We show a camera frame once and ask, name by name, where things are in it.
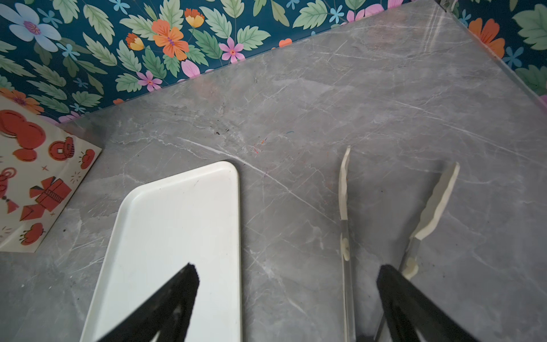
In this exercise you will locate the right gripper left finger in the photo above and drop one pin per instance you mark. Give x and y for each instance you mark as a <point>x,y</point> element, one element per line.
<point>166,315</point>

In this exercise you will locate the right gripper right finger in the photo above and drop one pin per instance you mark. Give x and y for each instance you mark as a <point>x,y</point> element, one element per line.
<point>410,315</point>

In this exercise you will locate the metal tongs with cream tips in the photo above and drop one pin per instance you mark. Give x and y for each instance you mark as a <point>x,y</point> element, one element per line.
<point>429,219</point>

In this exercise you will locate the red white paper bag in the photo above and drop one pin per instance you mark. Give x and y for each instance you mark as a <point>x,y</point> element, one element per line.
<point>41,168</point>

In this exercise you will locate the white rectangular tray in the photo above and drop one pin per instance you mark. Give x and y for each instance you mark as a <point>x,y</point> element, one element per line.
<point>189,218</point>

